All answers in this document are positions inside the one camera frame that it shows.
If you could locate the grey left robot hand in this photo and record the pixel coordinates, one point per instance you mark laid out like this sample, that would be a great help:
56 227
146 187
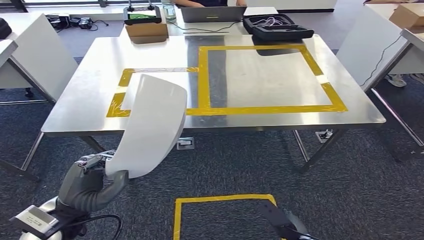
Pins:
82 192

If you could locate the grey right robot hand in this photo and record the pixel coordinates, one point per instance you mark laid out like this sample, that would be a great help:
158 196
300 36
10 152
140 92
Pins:
296 225

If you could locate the white curved plastic part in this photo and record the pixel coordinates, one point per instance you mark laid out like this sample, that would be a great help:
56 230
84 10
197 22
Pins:
152 126

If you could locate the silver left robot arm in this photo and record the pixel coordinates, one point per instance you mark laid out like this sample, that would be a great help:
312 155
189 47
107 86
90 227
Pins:
49 203

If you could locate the stainless steel workbench table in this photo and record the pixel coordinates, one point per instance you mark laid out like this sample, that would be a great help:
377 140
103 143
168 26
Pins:
414 38
92 82
6 49

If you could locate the yellow floor tape square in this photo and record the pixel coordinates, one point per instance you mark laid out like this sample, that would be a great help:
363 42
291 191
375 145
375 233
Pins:
215 198

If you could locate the small yellow tape rectangle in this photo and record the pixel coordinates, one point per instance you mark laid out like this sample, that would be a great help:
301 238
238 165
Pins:
117 106

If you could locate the silver floor socket box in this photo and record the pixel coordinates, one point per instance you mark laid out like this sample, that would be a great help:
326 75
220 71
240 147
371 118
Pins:
324 136
185 143

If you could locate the black chair base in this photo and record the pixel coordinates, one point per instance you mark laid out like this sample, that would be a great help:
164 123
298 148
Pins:
29 93

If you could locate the large yellow tape rectangle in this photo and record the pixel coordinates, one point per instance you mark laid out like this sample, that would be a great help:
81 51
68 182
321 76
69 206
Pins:
265 110

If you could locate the brown cardboard box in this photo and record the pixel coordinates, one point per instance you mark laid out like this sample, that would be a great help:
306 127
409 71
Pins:
409 16
145 31

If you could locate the person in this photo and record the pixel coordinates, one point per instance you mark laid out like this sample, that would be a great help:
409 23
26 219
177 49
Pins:
212 2
396 81

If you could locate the black remote controller with screen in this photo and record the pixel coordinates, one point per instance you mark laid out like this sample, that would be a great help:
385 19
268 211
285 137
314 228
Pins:
142 20

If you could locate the black closed carry case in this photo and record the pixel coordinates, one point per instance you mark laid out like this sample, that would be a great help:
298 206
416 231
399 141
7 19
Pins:
4 28

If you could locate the black foam-lined case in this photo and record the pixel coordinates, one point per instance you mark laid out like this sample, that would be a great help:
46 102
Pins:
278 33

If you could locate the clear water bottle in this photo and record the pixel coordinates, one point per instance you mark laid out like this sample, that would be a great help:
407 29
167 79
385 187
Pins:
169 13

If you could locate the grey laptop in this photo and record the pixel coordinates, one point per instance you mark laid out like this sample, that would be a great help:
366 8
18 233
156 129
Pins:
212 15

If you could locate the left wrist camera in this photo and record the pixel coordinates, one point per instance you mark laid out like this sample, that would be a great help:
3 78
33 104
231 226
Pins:
33 220

